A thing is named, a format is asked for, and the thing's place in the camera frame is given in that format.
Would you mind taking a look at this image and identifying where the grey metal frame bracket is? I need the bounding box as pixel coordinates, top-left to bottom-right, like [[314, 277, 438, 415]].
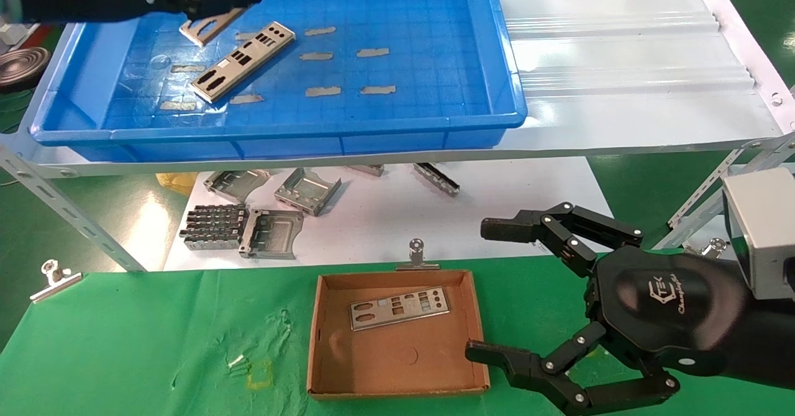
[[238, 209, 305, 260]]

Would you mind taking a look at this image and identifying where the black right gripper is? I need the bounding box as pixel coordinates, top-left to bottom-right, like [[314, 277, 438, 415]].
[[465, 202, 753, 416]]

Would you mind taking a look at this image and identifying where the yellow crumpled bag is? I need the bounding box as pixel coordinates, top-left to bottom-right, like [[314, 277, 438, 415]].
[[155, 172, 199, 195]]

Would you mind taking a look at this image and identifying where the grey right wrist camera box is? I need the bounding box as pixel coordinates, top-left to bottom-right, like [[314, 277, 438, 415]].
[[722, 167, 795, 302]]

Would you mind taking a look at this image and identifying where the narrow dark metal strip part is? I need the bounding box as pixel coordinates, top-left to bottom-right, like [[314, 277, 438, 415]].
[[413, 163, 461, 197]]

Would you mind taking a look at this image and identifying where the dark finned metal part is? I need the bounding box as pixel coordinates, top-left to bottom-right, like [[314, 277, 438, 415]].
[[179, 204, 248, 251]]

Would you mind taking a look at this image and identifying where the white flat board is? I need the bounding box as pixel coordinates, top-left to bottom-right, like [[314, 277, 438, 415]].
[[163, 156, 614, 272]]

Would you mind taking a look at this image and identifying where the white corrugated metal shelf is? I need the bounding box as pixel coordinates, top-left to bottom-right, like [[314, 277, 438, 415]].
[[0, 0, 795, 178]]

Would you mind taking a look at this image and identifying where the black round disc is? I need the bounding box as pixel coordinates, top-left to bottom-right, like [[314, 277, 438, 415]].
[[0, 47, 52, 91]]

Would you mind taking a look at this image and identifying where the grey sheet metal bracket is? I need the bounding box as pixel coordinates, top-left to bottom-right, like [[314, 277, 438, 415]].
[[274, 168, 343, 217], [203, 169, 273, 206]]

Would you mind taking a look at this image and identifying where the silver metal io shield plate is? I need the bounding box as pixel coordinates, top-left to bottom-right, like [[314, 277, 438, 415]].
[[179, 0, 293, 47], [350, 286, 450, 332], [190, 21, 296, 104]]

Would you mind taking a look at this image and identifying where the perforated metal angle strut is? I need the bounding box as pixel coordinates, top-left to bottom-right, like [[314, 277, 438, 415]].
[[668, 148, 749, 230], [654, 149, 795, 251], [0, 146, 148, 273]]

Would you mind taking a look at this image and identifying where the blue plastic tray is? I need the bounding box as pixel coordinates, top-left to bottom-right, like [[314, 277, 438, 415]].
[[30, 0, 529, 162]]

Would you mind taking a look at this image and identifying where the brown cardboard box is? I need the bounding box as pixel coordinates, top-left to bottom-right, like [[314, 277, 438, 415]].
[[307, 269, 491, 400]]

